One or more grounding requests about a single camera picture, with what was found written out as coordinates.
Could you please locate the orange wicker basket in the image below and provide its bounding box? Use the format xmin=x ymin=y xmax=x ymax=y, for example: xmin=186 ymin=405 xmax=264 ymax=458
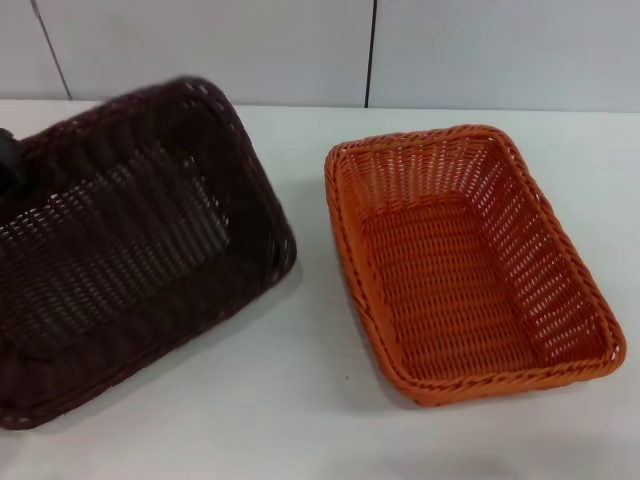
xmin=323 ymin=123 xmax=628 ymax=411

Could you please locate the dark brown wicker basket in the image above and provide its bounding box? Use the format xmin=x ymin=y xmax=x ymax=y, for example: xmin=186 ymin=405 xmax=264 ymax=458
xmin=0 ymin=75 xmax=300 ymax=433

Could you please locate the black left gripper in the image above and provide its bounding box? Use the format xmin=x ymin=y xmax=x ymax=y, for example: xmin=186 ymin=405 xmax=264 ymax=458
xmin=0 ymin=126 xmax=25 ymax=188

